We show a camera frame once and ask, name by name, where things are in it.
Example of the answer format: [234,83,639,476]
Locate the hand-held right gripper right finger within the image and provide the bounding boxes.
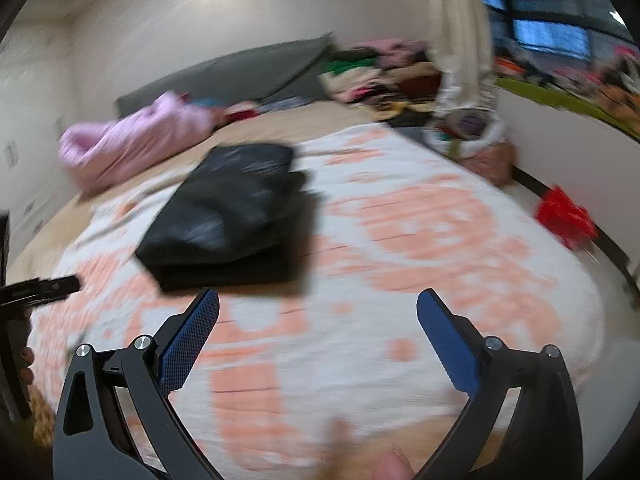
[416,287,583,480]

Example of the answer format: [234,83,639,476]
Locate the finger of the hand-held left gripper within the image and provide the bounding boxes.
[0,274,81,307]
[0,212,11,283]

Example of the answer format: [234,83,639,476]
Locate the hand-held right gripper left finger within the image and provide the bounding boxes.
[52,287,223,480]

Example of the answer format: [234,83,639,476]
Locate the black leather jacket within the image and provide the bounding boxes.
[135,142,321,296]

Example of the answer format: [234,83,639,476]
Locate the white bag of clothes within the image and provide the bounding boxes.
[425,107,507,158]

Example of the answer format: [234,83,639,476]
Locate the row of colourful clothes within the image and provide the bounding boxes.
[187,97,306,123]

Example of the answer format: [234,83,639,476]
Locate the pile of folded clothes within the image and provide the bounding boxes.
[320,39,443,111]

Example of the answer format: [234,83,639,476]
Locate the person's left hand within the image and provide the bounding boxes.
[17,346,37,386]

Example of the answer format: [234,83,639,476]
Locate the person's right hand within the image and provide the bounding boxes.
[372,447,416,480]

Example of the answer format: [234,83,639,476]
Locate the white blanket with orange print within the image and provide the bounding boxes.
[27,127,608,466]

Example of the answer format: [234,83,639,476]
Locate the pink quilted duvet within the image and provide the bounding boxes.
[57,91,216,196]

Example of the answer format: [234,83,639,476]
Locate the red plastic bag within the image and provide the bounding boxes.
[535,186,598,251]

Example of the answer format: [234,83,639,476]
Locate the pink patterned bag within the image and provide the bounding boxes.
[457,140,515,186]

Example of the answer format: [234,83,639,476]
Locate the tan fleece bed cover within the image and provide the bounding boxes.
[7,100,506,480]

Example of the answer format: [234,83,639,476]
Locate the grey headboard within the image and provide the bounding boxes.
[114,32,337,118]

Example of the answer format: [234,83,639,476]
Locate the green sill cloth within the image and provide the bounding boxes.
[495,72,640,136]

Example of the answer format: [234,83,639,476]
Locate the colourful clutter row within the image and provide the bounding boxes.
[500,45,640,106]

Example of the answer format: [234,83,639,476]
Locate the cream satin curtain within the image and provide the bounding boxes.
[427,0,498,111]

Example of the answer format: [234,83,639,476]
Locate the window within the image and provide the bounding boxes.
[472,0,640,61]

